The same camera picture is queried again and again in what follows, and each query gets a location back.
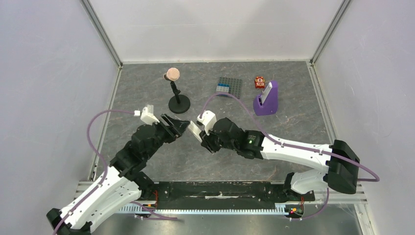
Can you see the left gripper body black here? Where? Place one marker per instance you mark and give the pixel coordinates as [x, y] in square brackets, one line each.
[167, 134]

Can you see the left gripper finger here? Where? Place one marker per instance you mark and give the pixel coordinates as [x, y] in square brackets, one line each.
[180, 129]
[177, 123]

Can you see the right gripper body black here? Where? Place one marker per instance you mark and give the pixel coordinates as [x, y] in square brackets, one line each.
[207, 139]

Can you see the white remote control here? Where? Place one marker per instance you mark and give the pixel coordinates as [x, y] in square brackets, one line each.
[195, 130]

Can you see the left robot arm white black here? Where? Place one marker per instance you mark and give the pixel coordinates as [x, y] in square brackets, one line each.
[122, 181]

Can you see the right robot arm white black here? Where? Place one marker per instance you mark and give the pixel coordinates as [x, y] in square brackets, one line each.
[332, 166]

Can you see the black stand with pink ball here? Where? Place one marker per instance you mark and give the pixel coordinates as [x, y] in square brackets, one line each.
[179, 103]

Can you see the blue white lego bricks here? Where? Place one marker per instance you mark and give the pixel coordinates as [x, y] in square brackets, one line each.
[222, 88]

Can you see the grey lego baseplate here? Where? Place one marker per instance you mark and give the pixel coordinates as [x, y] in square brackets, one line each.
[235, 85]

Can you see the purple holder stand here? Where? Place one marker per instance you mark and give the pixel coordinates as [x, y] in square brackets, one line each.
[270, 106]

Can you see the white device in holder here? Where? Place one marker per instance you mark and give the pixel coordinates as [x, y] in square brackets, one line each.
[266, 91]

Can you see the red toy figure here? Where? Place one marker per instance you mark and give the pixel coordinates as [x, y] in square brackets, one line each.
[259, 82]

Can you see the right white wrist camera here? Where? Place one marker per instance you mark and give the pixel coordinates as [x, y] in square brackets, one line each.
[207, 119]

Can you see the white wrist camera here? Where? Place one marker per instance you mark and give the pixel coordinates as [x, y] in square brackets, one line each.
[146, 115]
[207, 119]

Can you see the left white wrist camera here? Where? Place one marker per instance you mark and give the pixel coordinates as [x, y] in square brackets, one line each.
[146, 115]

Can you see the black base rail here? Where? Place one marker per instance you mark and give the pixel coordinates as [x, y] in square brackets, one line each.
[221, 195]

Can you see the white cable duct strip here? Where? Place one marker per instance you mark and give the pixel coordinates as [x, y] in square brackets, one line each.
[278, 209]

